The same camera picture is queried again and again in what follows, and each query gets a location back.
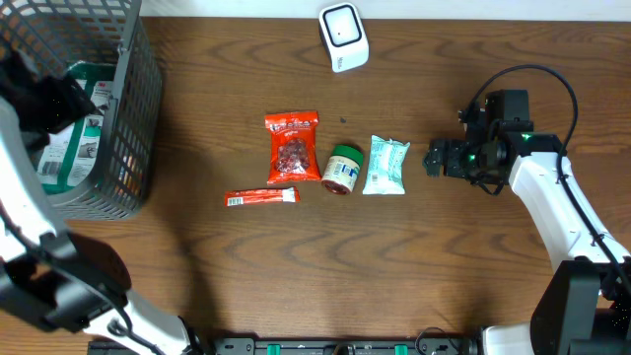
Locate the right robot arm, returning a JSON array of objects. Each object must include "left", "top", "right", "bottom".
[{"left": 423, "top": 131, "right": 630, "bottom": 354}]

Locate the green 3M product package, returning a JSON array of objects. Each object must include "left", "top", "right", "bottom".
[{"left": 34, "top": 62, "right": 115, "bottom": 195}]

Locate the red snack bag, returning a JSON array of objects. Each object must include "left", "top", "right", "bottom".
[{"left": 264, "top": 111, "right": 321, "bottom": 185}]

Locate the red stick packet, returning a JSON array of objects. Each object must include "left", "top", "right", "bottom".
[{"left": 225, "top": 187, "right": 301, "bottom": 207}]

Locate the white barcode scanner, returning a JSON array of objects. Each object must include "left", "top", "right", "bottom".
[{"left": 318, "top": 2, "right": 370, "bottom": 73}]

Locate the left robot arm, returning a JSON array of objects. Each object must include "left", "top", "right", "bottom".
[{"left": 1, "top": 47, "right": 213, "bottom": 354}]

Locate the grey plastic mesh basket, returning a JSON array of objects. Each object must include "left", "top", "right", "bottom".
[{"left": 1, "top": 0, "right": 163, "bottom": 220}]

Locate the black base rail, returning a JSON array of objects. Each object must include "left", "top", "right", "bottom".
[{"left": 88, "top": 336, "right": 479, "bottom": 355}]

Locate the green-lid seasoning jar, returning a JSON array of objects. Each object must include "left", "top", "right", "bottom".
[{"left": 321, "top": 145, "right": 364, "bottom": 195}]

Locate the teal tissue packet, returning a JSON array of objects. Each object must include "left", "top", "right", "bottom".
[{"left": 363, "top": 135, "right": 410, "bottom": 195}]

